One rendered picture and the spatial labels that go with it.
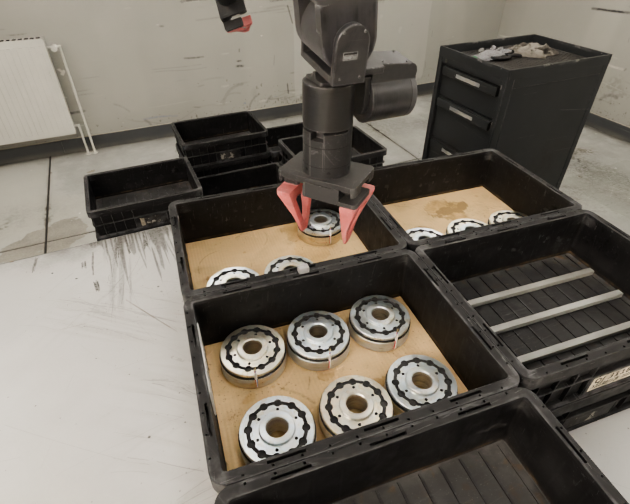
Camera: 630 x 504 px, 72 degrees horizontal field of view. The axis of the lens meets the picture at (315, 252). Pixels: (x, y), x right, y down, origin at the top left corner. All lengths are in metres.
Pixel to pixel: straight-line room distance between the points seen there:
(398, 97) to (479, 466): 0.48
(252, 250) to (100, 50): 2.74
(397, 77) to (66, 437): 0.76
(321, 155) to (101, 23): 3.07
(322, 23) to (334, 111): 0.09
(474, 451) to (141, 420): 0.55
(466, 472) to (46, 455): 0.66
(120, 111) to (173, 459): 3.07
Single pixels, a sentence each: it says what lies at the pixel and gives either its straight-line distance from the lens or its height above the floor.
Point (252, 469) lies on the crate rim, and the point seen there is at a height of 0.93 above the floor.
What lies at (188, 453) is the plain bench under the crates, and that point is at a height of 0.70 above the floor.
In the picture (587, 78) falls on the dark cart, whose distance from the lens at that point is 2.43.
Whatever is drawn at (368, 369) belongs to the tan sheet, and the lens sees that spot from 0.72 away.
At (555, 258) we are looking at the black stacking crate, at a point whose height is 0.83.
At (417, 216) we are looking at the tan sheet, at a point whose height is 0.83.
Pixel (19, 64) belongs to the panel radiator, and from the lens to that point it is 3.45.
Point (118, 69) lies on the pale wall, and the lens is 3.56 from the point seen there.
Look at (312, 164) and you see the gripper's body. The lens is 0.51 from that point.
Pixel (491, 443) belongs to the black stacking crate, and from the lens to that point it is 0.69.
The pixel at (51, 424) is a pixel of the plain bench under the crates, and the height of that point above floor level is 0.70.
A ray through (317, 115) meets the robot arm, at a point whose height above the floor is 1.23.
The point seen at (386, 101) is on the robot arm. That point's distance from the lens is 0.51.
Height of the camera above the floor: 1.40
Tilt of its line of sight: 38 degrees down
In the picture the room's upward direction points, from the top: straight up
